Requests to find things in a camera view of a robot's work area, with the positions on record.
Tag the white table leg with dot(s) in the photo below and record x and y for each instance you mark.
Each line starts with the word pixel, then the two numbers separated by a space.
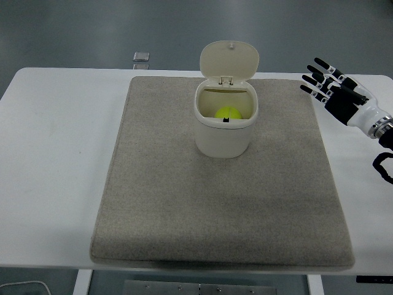
pixel 314 285
pixel 82 282

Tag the black table control panel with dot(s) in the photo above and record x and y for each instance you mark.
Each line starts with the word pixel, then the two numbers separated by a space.
pixel 374 279

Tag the small metal floor plate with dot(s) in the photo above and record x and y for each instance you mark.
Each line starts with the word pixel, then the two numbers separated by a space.
pixel 141 66
pixel 141 56

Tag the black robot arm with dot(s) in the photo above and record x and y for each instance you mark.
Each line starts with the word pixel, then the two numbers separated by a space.
pixel 383 126

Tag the cream bin with hinged lid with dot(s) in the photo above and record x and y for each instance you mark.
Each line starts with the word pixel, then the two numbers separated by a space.
pixel 222 138

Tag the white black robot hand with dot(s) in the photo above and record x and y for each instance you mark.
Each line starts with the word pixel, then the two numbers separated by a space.
pixel 344 104

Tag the beige felt mat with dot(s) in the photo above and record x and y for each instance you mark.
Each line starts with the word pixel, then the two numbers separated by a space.
pixel 199 209

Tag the yellow-green tennis ball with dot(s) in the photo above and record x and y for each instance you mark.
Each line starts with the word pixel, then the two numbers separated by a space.
pixel 228 112

